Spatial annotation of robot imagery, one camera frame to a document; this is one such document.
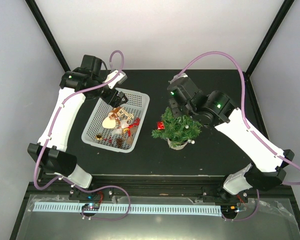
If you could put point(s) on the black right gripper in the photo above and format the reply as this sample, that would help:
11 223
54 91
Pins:
175 112

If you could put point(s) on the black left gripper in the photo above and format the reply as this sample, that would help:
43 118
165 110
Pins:
116 103

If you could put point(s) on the brown ribbon bow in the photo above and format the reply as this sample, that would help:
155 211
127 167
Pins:
113 115

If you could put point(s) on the small green christmas tree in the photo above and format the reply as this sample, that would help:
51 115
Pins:
177 129

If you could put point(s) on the red gift box ornament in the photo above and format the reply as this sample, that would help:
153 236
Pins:
160 125

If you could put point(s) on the white perforated plastic basket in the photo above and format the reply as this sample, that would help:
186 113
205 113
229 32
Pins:
137 105

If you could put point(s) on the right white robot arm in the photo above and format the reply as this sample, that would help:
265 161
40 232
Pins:
217 110

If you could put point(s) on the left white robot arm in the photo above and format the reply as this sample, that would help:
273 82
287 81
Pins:
52 162

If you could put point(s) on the gold merry christmas sign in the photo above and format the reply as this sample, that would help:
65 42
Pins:
121 112

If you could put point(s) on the white tree pot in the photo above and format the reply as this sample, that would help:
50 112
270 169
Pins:
176 145

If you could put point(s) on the cream heart ornament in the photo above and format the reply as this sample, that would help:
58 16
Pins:
109 123

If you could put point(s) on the white mesh bow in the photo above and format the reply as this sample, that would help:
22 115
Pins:
118 130

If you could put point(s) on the burlap bow ornament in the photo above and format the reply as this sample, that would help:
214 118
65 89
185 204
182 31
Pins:
130 138

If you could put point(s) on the gold bell ornament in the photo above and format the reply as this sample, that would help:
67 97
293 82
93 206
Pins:
99 137

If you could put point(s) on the red berry sprig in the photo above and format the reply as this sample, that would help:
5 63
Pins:
108 140

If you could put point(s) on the brown pine cone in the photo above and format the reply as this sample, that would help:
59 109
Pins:
119 143

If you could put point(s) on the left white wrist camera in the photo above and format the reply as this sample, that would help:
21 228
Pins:
115 78

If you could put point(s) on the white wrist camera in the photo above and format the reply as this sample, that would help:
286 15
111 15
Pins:
177 80
115 78

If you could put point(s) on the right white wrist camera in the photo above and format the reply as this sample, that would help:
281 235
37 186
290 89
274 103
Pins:
177 80

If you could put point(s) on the white slotted cable duct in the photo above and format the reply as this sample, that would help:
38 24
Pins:
137 209

